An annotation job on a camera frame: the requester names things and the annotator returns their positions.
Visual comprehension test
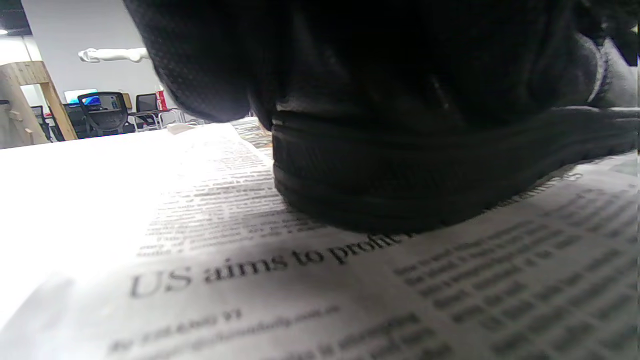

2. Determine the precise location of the light wooden frame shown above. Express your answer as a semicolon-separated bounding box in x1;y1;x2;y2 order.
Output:
0;61;78;150

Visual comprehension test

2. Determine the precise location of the computer monitor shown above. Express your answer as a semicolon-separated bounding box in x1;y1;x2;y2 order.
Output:
64;89;101;107

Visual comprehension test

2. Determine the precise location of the black leather loafer shoe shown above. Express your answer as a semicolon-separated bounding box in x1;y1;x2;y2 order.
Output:
250;15;640;236

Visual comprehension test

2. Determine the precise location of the dark office chair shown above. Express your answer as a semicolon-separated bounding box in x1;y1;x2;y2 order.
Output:
135;93;172;129

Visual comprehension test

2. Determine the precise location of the person's left hand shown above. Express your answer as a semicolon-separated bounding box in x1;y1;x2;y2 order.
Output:
122;0;640;128

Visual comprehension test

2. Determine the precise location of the printed newspaper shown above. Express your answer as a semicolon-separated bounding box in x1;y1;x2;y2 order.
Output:
0;117;640;360

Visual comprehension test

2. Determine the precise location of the black mesh office chair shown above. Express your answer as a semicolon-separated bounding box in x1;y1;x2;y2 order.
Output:
77;91;137;137

